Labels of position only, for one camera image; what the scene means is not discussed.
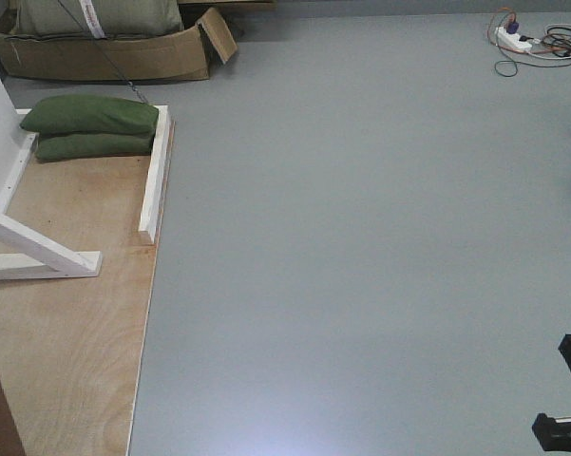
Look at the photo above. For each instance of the white power strip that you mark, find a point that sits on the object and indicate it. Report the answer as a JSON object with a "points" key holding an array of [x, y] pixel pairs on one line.
{"points": [[511, 41]]}

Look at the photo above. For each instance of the purple plug adapter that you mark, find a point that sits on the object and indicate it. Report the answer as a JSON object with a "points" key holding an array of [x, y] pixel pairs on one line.
{"points": [[512, 26]]}

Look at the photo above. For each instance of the open flat cardboard box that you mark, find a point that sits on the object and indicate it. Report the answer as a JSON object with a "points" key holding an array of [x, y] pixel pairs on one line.
{"points": [[181, 56]]}

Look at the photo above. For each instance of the plywood base board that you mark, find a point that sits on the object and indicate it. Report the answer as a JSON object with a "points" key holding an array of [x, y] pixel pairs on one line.
{"points": [[71, 347]]}

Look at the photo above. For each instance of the lower green sandbag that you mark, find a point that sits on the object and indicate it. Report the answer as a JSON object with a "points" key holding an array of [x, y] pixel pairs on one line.
{"points": [[85, 146]]}

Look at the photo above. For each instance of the green sandbag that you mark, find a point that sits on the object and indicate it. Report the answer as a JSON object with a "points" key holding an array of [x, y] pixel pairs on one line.
{"points": [[85, 146], [83, 113]]}

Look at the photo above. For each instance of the upper green sandbag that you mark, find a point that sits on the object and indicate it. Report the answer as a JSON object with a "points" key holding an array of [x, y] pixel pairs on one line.
{"points": [[83, 113]]}

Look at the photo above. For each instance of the grey-green woven sack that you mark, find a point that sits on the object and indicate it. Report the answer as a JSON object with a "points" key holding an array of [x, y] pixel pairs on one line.
{"points": [[99, 19]]}

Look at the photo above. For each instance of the white far edge rail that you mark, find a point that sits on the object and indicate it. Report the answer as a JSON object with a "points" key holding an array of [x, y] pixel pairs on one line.
{"points": [[150, 215]]}

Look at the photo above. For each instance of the white far brace frame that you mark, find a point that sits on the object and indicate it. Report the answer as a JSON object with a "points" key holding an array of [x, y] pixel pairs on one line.
{"points": [[24, 252]]}

